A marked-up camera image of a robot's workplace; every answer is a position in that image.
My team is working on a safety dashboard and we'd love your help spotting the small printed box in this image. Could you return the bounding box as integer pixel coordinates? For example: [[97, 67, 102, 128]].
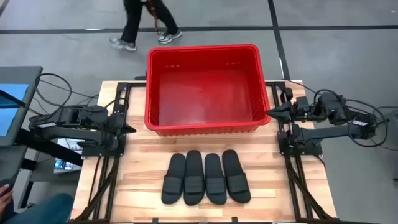
[[52, 158, 75, 174]]

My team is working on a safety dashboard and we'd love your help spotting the black desk beam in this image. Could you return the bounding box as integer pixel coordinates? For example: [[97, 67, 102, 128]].
[[15, 127, 85, 167]]

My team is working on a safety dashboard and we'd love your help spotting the white paper sheet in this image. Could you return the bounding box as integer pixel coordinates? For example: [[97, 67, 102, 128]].
[[57, 138, 83, 156]]

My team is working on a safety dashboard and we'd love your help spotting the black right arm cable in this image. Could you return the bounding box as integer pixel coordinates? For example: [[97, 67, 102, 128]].
[[312, 88, 389, 149]]

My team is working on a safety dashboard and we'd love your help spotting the grey desk shelf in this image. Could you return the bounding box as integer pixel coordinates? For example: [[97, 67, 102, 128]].
[[0, 144, 29, 184]]

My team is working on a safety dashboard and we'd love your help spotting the grey floor stand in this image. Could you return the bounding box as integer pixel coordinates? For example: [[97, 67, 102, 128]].
[[384, 107, 398, 138]]

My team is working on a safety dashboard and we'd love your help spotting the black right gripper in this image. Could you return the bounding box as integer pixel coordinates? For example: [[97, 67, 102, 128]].
[[266, 101, 313, 124]]

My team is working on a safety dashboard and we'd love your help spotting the person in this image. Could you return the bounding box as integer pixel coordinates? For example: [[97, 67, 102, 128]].
[[109, 0, 183, 52]]

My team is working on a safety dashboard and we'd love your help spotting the black slide sandal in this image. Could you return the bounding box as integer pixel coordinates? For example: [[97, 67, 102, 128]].
[[183, 149, 206, 207], [160, 152, 187, 205], [204, 152, 228, 206], [221, 149, 252, 205]]

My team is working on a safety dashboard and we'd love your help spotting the black desk leg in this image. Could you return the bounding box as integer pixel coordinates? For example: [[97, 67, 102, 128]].
[[17, 158, 37, 210]]

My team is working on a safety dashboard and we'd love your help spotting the person's leg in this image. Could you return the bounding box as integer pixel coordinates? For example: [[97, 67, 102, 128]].
[[4, 192, 75, 224]]

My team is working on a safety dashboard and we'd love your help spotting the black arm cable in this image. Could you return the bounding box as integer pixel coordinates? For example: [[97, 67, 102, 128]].
[[34, 73, 130, 110], [312, 88, 389, 149]]

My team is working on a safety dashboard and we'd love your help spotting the grey framed monitor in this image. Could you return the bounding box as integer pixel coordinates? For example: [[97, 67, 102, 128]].
[[0, 65, 44, 147]]

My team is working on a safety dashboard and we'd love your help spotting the red plastic bin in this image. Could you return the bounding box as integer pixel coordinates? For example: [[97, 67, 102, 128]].
[[144, 43, 272, 137]]

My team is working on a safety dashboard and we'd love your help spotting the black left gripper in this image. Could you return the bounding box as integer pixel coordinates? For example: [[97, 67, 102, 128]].
[[88, 107, 137, 138]]

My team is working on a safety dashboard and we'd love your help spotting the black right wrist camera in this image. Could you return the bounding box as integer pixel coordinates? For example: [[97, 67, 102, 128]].
[[295, 96, 310, 110]]

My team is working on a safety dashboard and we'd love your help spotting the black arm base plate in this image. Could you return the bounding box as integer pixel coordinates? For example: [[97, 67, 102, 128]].
[[277, 130, 323, 157], [77, 133, 127, 158]]

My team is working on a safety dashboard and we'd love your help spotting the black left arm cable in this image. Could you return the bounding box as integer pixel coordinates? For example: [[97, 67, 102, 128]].
[[34, 73, 130, 110]]

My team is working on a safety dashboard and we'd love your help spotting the black aluminium table frame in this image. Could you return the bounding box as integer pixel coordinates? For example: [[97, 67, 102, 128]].
[[70, 80, 340, 224]]

